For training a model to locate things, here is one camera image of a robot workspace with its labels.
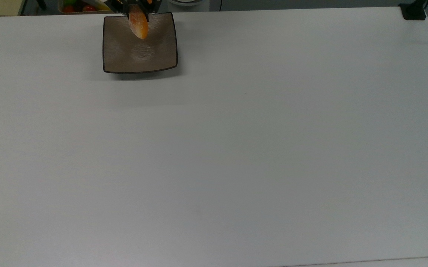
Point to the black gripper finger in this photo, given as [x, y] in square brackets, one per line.
[128, 14]
[147, 15]

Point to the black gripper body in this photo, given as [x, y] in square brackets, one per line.
[119, 5]

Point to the orange fruit slice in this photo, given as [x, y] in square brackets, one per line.
[139, 23]

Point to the square brown ceramic plate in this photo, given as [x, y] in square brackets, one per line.
[139, 48]

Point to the yellow toy banana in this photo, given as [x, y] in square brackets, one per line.
[101, 5]

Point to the red toy tomato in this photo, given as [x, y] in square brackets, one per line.
[88, 7]
[68, 8]

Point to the yellow fruit basket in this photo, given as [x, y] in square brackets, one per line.
[80, 10]

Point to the white round device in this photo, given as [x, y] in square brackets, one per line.
[189, 2]

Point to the black table clamp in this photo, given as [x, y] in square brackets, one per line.
[413, 11]

